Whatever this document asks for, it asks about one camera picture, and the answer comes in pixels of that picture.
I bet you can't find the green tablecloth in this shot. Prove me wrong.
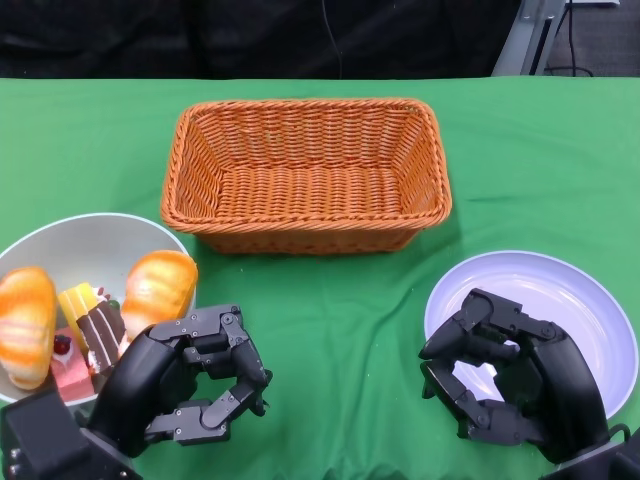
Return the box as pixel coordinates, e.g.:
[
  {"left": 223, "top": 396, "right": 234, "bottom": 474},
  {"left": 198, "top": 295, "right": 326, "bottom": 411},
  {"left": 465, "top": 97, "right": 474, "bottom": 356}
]
[{"left": 0, "top": 75, "right": 640, "bottom": 480}]

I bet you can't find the chocolate layered cake slice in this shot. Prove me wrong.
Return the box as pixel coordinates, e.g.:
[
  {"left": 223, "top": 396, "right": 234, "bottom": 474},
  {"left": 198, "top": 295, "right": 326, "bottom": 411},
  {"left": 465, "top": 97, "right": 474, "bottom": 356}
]
[{"left": 75, "top": 299, "right": 129, "bottom": 376}]

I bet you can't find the orange striped bread roll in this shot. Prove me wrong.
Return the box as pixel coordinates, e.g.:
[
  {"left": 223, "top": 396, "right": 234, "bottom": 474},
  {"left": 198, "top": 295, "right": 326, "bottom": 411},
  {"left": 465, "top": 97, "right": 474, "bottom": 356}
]
[
  {"left": 121, "top": 249, "right": 199, "bottom": 337},
  {"left": 0, "top": 266, "right": 59, "bottom": 390}
]

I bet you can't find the orange wicker basket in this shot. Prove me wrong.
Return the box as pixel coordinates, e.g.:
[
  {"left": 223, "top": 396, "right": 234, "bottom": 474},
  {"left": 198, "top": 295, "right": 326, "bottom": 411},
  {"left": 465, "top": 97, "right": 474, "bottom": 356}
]
[{"left": 160, "top": 97, "right": 454, "bottom": 256}]

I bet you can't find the thin black floor cable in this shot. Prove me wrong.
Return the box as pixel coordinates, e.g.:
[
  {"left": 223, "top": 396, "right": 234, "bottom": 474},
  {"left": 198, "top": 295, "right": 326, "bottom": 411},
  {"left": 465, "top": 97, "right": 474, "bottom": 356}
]
[{"left": 543, "top": 0, "right": 596, "bottom": 77}]

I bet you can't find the yellow cake slice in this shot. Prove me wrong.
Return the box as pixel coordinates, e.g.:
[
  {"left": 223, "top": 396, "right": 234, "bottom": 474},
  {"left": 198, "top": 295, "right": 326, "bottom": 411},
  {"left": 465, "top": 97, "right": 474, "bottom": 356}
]
[{"left": 58, "top": 282, "right": 122, "bottom": 331}]

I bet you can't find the grey metal frame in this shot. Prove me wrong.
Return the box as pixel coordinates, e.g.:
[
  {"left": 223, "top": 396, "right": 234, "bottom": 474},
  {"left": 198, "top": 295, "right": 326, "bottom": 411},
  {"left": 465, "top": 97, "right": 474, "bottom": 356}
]
[{"left": 492, "top": 0, "right": 567, "bottom": 77}]

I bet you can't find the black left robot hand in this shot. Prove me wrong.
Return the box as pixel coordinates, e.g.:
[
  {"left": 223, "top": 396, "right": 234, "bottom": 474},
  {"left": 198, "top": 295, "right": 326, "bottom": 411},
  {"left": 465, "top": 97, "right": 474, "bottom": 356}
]
[{"left": 87, "top": 302, "right": 275, "bottom": 459}]

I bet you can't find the pale green bowl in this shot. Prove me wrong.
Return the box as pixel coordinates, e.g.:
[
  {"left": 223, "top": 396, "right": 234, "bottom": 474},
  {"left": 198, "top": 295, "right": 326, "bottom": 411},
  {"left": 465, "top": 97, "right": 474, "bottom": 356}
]
[{"left": 0, "top": 213, "right": 199, "bottom": 405}]

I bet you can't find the lavender plate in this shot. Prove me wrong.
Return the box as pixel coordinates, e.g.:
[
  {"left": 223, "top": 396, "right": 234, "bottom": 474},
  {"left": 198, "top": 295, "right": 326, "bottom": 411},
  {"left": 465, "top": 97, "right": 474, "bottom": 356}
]
[{"left": 423, "top": 250, "right": 632, "bottom": 421}]

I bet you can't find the black cloth backdrop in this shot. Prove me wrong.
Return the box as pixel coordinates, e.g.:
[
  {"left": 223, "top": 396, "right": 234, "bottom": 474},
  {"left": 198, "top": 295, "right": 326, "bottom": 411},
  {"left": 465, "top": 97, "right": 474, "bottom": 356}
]
[{"left": 0, "top": 0, "right": 521, "bottom": 80}]

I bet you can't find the black hanging cable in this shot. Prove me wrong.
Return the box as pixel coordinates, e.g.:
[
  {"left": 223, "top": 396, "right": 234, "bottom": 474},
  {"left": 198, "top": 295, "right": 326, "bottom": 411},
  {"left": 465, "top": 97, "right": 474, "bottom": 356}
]
[{"left": 321, "top": 0, "right": 346, "bottom": 77}]

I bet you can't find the salmon pink cake slice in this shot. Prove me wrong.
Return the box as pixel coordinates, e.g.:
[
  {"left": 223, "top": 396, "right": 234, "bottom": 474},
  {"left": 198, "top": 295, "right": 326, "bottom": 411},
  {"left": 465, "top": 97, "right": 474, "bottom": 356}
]
[{"left": 49, "top": 333, "right": 95, "bottom": 401}]

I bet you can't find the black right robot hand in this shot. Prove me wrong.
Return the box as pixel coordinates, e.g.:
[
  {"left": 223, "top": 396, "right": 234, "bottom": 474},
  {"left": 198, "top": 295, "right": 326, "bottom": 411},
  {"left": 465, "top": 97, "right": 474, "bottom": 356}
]
[{"left": 418, "top": 287, "right": 612, "bottom": 465}]

